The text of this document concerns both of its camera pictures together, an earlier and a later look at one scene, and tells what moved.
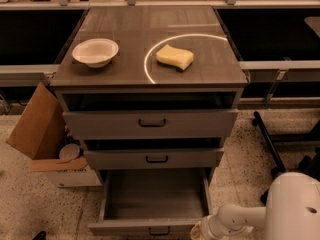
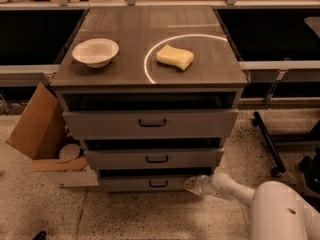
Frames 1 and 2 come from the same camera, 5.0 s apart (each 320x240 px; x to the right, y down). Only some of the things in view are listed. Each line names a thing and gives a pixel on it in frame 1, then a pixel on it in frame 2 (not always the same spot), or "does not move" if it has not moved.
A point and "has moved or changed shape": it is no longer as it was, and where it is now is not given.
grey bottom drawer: (159, 202) has moved or changed shape
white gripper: (210, 226) to (201, 186)
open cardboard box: (43, 133) does not move
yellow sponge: (172, 56) does not move
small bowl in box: (69, 151) does not move
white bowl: (95, 52) does not move
